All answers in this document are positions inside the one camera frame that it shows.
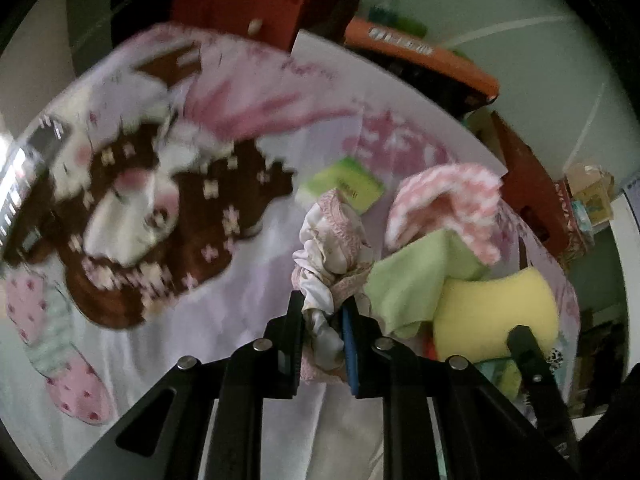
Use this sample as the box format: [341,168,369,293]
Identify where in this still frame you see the light green cloth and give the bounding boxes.
[364,230,488,339]

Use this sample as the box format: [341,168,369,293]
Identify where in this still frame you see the yellow green sponge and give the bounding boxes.
[433,268,560,363]

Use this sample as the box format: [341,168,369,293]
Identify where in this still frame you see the pink white floral scrunchie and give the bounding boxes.
[291,188,374,384]

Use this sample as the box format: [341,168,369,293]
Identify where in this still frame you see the pink white chevron towel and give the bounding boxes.
[385,162,502,266]

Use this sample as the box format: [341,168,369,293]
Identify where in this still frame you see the leopard print scrunchie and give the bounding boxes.
[547,348,564,374]

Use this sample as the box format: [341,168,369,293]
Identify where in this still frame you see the cartoon printed bed sheet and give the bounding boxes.
[1,24,579,479]

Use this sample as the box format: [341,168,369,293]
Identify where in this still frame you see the red patterned tin box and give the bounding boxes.
[554,178,593,272]

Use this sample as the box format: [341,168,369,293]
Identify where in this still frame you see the blue wipes pack on tin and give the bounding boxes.
[572,200,594,247]

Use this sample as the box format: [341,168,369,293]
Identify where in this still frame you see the white round table edge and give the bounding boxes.
[610,172,640,375]

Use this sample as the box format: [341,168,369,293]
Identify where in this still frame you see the red cardboard box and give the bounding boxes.
[490,112,570,258]

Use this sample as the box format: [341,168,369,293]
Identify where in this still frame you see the orange black box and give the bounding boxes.
[344,18,500,119]

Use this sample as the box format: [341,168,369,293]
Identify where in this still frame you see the black smartphone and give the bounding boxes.
[1,114,70,254]

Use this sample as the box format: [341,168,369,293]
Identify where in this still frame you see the green dumbbell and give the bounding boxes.
[368,6,427,38]

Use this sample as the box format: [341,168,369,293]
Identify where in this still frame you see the red tote bag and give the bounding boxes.
[170,0,359,51]

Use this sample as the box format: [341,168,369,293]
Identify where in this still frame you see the yellow gift box with handle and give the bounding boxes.
[565,160,615,226]

